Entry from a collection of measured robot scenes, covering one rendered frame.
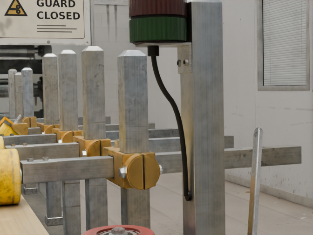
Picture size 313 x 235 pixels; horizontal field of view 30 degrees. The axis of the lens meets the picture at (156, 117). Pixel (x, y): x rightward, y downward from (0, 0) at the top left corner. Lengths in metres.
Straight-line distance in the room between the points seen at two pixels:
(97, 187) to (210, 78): 0.54
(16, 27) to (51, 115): 1.33
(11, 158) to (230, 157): 0.35
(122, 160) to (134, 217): 0.09
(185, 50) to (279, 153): 0.42
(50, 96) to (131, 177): 0.78
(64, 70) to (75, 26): 1.59
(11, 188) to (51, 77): 0.77
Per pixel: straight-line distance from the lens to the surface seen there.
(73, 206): 1.35
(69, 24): 2.91
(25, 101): 2.07
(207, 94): 0.61
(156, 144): 1.17
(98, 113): 1.08
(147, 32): 0.58
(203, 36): 0.61
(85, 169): 0.87
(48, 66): 1.57
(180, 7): 0.59
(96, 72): 1.08
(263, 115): 5.83
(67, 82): 1.33
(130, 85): 0.84
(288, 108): 5.44
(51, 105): 1.57
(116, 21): 9.59
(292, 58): 5.44
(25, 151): 1.11
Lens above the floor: 1.07
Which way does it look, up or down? 3 degrees down
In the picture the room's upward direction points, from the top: 1 degrees counter-clockwise
